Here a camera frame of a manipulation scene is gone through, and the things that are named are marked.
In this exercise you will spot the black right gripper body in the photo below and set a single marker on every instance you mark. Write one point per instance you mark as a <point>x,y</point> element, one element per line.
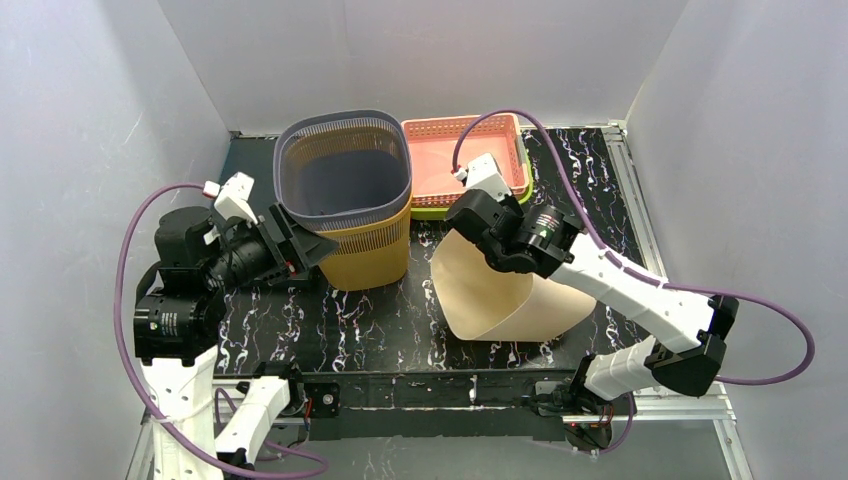
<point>470,223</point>

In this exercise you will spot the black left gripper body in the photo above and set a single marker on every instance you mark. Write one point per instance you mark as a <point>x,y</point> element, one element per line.
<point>278,236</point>

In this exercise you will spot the cream bin liner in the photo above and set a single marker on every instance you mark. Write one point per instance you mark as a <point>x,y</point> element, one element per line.
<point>481,304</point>

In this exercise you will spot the orange slatted waste bin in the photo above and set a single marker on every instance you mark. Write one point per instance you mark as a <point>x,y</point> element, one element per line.
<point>348,176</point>

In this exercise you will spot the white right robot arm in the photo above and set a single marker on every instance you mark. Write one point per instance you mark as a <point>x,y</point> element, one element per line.
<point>686,344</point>

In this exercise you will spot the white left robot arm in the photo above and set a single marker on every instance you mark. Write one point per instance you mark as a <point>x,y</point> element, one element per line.
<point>180,303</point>

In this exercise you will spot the green plastic tray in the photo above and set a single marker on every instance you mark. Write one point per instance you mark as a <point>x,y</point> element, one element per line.
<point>478,174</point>

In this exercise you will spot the pink perforated basket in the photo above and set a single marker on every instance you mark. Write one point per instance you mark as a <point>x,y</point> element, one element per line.
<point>432,142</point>

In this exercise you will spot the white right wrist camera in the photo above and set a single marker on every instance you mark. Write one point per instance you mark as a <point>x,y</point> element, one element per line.
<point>483,173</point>

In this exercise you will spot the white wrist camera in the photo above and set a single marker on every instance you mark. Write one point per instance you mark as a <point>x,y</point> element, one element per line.
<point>230,199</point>
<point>483,173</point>

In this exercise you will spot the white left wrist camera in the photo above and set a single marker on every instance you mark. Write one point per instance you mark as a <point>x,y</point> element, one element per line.
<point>230,199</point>

